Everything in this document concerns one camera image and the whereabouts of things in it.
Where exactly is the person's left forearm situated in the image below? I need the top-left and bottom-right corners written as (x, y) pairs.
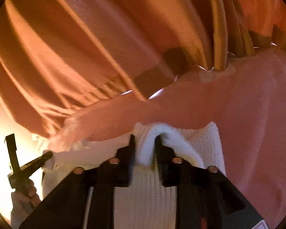
top-left (10, 192), bottom-right (39, 229)

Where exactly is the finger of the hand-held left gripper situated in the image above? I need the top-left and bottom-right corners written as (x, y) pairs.
top-left (21, 151), bottom-right (53, 172)
top-left (5, 134), bottom-right (21, 172)

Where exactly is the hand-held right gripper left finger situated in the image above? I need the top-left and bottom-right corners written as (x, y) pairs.
top-left (19, 134), bottom-right (136, 229)

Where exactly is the white red black knit sweater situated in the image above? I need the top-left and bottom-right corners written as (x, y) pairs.
top-left (32, 121), bottom-right (227, 229)

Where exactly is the pink fleece blanket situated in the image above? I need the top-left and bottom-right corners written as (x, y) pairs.
top-left (49, 49), bottom-right (286, 229)

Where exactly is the orange curtain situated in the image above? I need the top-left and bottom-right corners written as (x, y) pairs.
top-left (0, 0), bottom-right (286, 139)

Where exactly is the person's left hand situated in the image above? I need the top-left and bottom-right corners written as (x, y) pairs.
top-left (15, 179), bottom-right (41, 209)

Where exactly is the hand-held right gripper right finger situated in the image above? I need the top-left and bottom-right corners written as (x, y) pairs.
top-left (155, 137), bottom-right (265, 229)

